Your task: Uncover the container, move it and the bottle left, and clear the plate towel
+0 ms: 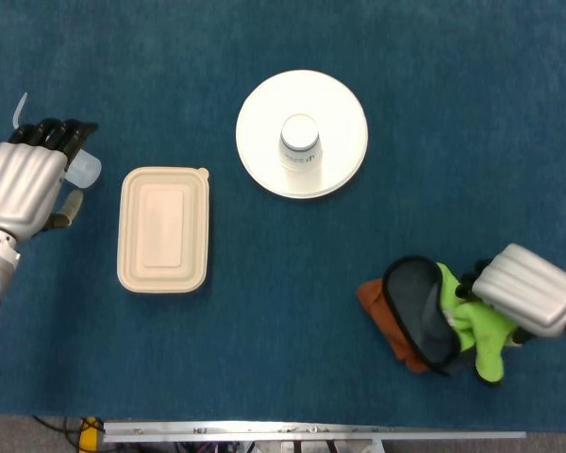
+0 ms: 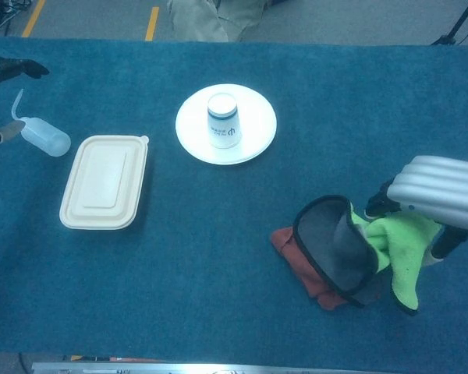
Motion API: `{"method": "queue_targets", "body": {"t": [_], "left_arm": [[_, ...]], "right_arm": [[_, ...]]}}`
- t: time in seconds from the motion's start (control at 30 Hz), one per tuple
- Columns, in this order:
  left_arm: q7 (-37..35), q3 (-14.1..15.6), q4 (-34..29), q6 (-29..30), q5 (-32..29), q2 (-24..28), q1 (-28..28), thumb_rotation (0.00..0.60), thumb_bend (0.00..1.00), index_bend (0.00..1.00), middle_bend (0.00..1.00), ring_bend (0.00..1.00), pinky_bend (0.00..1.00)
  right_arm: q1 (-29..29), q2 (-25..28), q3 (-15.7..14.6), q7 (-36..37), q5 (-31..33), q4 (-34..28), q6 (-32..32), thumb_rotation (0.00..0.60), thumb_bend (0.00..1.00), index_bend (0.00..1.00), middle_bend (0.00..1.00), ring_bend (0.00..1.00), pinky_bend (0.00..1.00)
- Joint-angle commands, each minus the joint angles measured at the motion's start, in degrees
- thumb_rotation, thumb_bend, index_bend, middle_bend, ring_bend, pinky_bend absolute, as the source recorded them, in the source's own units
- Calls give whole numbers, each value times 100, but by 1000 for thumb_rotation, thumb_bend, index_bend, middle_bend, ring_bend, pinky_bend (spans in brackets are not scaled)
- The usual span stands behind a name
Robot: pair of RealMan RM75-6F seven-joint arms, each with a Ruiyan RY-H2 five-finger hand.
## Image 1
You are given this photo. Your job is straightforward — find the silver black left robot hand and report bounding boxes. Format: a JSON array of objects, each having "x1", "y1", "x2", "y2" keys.
[{"x1": 0, "y1": 117, "x2": 99, "y2": 244}]

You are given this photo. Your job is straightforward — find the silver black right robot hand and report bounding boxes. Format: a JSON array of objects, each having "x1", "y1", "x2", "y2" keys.
[{"x1": 455, "y1": 243, "x2": 566, "y2": 346}]

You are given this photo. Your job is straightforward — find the translucent squeeze bottle bent spout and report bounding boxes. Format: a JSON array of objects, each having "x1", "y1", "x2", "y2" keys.
[{"x1": 12, "y1": 92, "x2": 103, "y2": 190}]

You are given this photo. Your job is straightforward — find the brown cloth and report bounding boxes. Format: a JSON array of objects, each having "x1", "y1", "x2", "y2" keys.
[{"x1": 356, "y1": 277, "x2": 430, "y2": 375}]

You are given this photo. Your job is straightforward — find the beige lidded food container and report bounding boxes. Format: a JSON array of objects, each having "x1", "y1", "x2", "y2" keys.
[{"x1": 116, "y1": 165, "x2": 211, "y2": 294}]

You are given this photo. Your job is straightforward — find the white paper cup blue band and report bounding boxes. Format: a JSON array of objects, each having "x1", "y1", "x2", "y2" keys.
[{"x1": 277, "y1": 112, "x2": 323, "y2": 174}]

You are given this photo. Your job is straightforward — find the white round plate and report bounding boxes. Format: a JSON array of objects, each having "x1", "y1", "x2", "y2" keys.
[{"x1": 235, "y1": 69, "x2": 370, "y2": 199}]

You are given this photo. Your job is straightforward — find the blue carpet table cover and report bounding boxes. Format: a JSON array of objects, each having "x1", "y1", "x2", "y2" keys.
[{"x1": 0, "y1": 0, "x2": 566, "y2": 433}]

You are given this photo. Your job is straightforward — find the red black cables under table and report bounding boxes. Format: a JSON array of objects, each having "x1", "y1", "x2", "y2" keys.
[{"x1": 30, "y1": 414, "x2": 84, "y2": 449}]

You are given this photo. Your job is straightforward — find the aluminium rail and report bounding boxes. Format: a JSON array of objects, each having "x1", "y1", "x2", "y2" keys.
[{"x1": 102, "y1": 420, "x2": 527, "y2": 444}]

